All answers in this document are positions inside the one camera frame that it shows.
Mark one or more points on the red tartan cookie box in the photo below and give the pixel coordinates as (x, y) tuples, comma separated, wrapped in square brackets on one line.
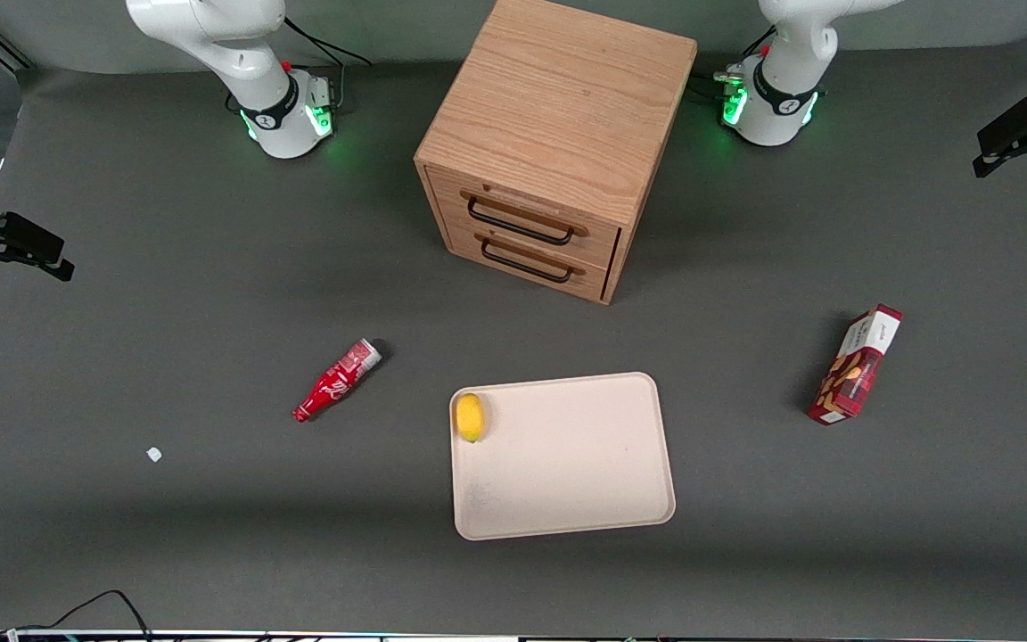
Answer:
[(852, 374)]

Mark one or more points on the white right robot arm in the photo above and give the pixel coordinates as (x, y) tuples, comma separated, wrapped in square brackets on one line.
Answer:
[(237, 53)]

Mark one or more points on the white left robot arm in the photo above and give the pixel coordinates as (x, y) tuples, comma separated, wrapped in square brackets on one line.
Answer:
[(785, 80)]

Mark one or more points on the cream plastic tray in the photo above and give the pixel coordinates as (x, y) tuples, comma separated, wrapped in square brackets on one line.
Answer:
[(567, 455)]

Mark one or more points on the red cola bottle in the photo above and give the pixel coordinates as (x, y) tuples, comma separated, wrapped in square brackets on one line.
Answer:
[(335, 383)]

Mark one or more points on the wooden drawer front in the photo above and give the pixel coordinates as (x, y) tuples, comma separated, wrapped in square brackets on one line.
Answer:
[(603, 248), (469, 245)]

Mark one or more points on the oak wooden drawer cabinet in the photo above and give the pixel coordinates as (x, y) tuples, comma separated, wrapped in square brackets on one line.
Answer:
[(567, 98)]

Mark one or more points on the yellow lemon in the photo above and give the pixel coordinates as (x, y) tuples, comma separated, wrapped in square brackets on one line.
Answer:
[(470, 416)]

